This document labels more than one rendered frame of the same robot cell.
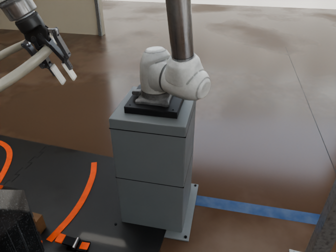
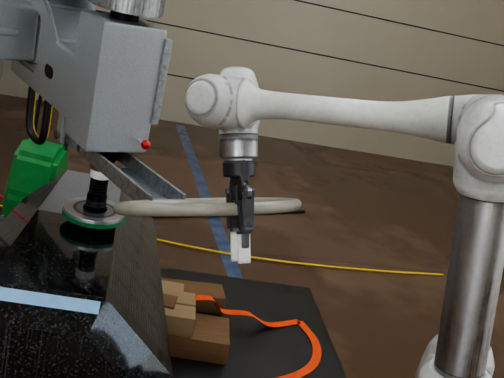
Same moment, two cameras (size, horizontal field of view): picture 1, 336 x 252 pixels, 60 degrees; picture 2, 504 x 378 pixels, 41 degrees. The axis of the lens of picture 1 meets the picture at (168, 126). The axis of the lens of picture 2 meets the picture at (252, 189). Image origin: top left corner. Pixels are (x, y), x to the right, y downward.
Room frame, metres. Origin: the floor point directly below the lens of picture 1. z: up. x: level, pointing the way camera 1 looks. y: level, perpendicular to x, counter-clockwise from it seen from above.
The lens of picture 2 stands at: (0.26, -0.89, 1.81)
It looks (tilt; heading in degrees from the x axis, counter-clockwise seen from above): 19 degrees down; 62
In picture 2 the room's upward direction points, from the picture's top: 13 degrees clockwise
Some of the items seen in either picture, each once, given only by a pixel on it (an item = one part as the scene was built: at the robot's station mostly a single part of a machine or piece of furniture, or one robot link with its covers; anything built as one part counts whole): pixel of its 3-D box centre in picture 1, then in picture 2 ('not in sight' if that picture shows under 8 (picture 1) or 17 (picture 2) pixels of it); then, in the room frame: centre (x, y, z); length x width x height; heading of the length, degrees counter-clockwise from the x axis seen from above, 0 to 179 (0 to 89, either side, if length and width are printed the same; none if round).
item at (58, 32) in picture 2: not in sight; (73, 62); (0.75, 1.63, 1.30); 0.74 x 0.23 x 0.49; 101
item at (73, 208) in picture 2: not in sight; (94, 210); (0.81, 1.24, 0.87); 0.21 x 0.21 x 0.01
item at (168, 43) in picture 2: not in sight; (156, 79); (0.94, 1.20, 1.37); 0.08 x 0.03 x 0.28; 101
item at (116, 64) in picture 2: not in sight; (103, 80); (0.79, 1.32, 1.32); 0.36 x 0.22 x 0.45; 101
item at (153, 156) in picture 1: (157, 160); not in sight; (1.41, 0.07, 0.40); 0.50 x 0.50 x 0.80; 78
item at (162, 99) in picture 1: (152, 92); not in sight; (1.41, 0.09, 0.87); 0.22 x 0.18 x 0.06; 78
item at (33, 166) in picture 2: not in sight; (38, 168); (0.86, 2.81, 0.43); 0.35 x 0.35 x 0.87; 58
